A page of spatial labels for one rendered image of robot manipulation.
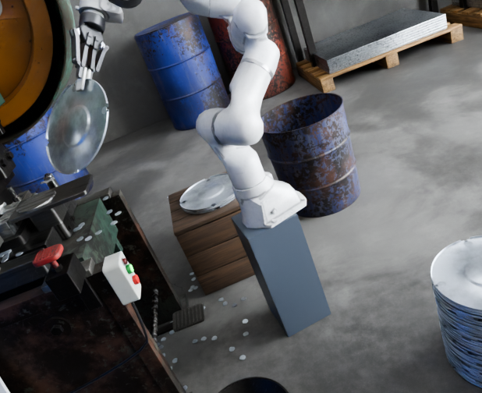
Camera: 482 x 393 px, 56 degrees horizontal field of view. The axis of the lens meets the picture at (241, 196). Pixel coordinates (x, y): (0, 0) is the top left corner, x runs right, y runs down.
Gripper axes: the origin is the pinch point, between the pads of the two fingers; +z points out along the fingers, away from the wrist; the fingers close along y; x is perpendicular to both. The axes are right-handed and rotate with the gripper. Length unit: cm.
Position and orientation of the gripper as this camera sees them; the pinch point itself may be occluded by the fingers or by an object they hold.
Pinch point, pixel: (83, 79)
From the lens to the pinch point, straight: 148.3
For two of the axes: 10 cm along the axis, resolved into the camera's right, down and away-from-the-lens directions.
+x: 8.2, -0.1, -5.7
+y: -5.7, -1.8, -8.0
